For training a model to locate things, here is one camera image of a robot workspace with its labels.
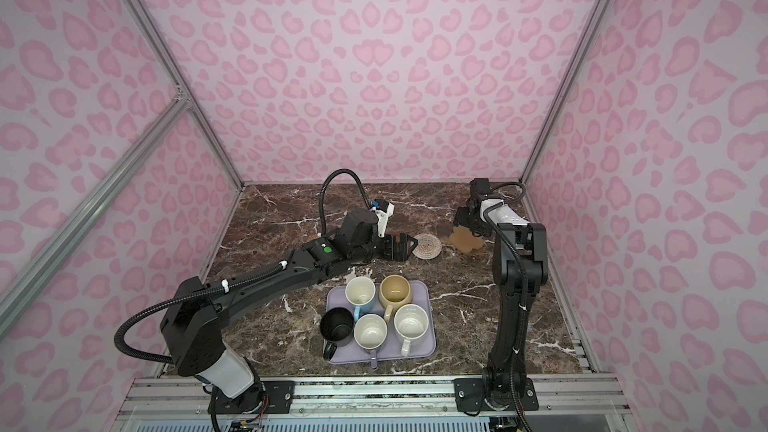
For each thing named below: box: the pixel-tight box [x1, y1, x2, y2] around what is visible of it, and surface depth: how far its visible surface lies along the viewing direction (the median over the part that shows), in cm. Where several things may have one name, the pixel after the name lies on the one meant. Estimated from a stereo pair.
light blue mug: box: [345, 276, 376, 322], surface depth 84 cm
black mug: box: [319, 307, 354, 361], surface depth 78 cm
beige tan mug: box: [379, 274, 412, 323], surface depth 84 cm
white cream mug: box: [393, 303, 429, 357], surface depth 80 cm
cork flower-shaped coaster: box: [449, 225, 485, 253], surface depth 105 cm
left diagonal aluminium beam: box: [0, 93, 191, 339], surface depth 71 cm
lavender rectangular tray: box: [326, 280, 436, 365], surface depth 81 cm
